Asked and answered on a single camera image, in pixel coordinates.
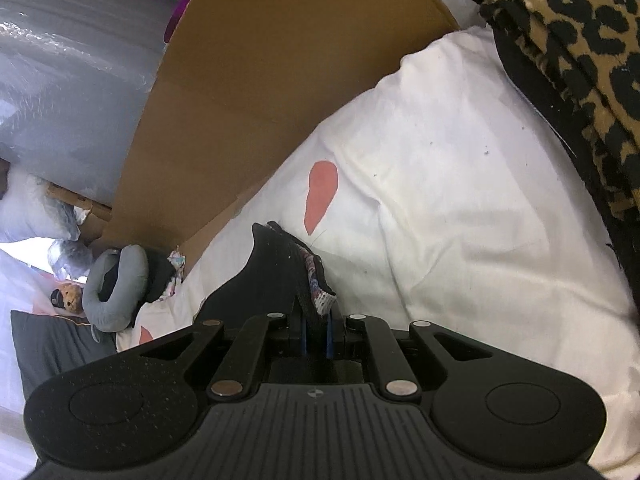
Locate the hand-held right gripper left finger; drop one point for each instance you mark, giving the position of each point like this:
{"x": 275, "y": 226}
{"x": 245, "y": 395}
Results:
{"x": 303, "y": 340}

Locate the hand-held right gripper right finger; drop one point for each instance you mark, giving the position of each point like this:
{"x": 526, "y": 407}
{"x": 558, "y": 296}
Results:
{"x": 330, "y": 340}

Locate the black shorts with bear print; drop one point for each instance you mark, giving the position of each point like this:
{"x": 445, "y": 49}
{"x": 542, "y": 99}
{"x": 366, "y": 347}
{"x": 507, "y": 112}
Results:
{"x": 265, "y": 275}

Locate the small floral cloth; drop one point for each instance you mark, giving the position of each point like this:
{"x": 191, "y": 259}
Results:
{"x": 176, "y": 265}

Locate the black cloth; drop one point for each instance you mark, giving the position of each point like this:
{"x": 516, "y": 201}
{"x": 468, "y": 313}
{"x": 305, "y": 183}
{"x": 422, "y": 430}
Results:
{"x": 160, "y": 272}

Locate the white bear printed blanket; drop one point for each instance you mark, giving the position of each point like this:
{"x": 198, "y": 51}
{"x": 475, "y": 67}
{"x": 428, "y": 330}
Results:
{"x": 450, "y": 185}

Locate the grey neck pillow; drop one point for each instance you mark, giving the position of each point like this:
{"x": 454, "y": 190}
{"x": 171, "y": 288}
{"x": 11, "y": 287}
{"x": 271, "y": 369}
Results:
{"x": 100, "y": 310}

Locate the brown teddy bear toy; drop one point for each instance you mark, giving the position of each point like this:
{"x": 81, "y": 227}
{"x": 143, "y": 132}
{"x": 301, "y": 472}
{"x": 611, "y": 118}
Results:
{"x": 70, "y": 297}

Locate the clear plastic bags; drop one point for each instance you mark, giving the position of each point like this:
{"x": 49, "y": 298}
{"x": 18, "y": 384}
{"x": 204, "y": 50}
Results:
{"x": 70, "y": 257}

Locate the dark grey pillow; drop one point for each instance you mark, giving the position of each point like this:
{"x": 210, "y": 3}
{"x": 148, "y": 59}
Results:
{"x": 50, "y": 345}

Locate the folded cardboard sheet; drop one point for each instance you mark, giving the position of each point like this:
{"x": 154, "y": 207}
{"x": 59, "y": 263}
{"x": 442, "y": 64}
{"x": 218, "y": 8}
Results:
{"x": 250, "y": 85}

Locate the white plastic bags pile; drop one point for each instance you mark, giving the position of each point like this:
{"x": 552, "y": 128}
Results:
{"x": 30, "y": 205}

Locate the purple white packet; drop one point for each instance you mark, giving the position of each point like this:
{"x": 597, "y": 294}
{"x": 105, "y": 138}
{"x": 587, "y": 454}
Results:
{"x": 175, "y": 20}

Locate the leopard print cloth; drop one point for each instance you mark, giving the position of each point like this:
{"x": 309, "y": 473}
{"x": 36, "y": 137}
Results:
{"x": 575, "y": 20}

